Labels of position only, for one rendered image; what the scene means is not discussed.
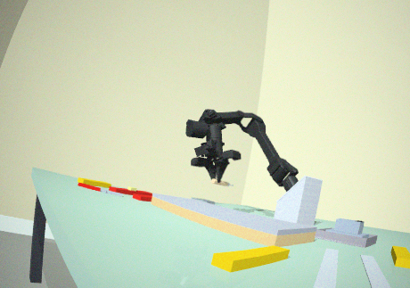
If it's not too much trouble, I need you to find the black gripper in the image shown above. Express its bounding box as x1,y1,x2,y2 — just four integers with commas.
191,138,241,183

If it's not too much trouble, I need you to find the yellow flat bar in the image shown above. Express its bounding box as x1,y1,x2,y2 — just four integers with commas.
211,245,290,273
78,178,111,188
391,246,410,268

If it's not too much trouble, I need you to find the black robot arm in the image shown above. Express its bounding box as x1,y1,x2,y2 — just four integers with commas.
185,109,299,193

